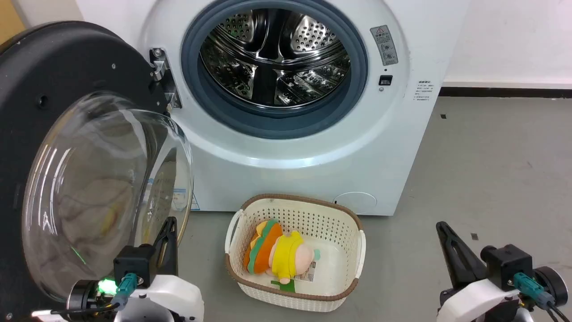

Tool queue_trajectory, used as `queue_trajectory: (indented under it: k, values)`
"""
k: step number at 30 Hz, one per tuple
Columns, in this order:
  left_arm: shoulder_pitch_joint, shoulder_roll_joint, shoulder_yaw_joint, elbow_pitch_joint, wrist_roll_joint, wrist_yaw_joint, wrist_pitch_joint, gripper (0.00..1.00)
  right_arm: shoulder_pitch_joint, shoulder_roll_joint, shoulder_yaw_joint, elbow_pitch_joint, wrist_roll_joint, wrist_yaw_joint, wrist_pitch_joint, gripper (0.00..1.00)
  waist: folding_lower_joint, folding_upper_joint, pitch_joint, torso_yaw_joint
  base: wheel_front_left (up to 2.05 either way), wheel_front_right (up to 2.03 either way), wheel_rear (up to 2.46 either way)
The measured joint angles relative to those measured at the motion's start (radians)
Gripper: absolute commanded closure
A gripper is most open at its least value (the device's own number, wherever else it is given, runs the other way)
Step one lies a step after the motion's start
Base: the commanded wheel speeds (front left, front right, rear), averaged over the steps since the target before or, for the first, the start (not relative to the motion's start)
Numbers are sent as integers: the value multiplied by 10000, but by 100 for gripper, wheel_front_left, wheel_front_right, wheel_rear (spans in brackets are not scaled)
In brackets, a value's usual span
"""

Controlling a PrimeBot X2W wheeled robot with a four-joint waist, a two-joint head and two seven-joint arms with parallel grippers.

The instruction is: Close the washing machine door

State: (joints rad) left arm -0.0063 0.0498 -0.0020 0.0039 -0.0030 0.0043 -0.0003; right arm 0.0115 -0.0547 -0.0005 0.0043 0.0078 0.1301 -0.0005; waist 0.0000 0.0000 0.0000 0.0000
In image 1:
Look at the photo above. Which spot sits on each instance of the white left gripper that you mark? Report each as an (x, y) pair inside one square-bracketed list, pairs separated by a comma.
[(172, 295)]

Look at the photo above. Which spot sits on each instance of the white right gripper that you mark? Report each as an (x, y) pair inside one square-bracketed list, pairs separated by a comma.
[(478, 299)]

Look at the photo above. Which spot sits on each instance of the left robot arm green light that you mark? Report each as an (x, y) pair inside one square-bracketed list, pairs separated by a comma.
[(87, 295)]

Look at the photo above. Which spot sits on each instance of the white front-load washing machine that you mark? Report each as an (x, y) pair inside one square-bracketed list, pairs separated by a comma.
[(313, 179)]

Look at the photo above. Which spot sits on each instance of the metal door hinge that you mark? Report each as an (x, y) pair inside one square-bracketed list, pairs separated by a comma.
[(163, 76)]

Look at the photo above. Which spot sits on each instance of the black washer door glass bowl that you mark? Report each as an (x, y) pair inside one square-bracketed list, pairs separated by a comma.
[(27, 98)]

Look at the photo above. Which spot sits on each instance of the plush doll yellow orange green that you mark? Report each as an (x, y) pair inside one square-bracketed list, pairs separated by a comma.
[(286, 255)]

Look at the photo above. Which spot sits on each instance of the round white filter cover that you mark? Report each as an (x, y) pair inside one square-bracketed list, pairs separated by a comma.
[(355, 203)]

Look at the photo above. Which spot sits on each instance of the cream laundry basket brown rim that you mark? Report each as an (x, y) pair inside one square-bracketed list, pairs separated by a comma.
[(330, 223)]

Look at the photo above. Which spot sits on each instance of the white doll tag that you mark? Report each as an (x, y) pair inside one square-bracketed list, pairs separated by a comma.
[(307, 273)]

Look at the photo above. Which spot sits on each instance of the stainless steel washer drum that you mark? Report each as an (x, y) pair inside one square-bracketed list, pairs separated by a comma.
[(272, 62)]

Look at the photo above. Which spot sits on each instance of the grey warning sticker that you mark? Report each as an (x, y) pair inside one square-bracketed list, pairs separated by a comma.
[(384, 44)]

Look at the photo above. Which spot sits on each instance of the yellow wooden panel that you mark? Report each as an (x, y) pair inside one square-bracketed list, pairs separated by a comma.
[(9, 20)]

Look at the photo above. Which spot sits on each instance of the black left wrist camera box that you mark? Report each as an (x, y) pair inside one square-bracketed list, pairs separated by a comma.
[(134, 264)]

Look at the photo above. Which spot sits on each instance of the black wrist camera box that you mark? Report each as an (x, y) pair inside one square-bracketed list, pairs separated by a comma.
[(509, 266), (134, 264)]

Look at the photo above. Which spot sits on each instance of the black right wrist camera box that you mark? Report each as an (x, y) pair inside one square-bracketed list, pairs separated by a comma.
[(509, 266)]

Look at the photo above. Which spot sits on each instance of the dark wall baseboard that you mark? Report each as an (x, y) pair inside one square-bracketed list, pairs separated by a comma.
[(505, 92)]

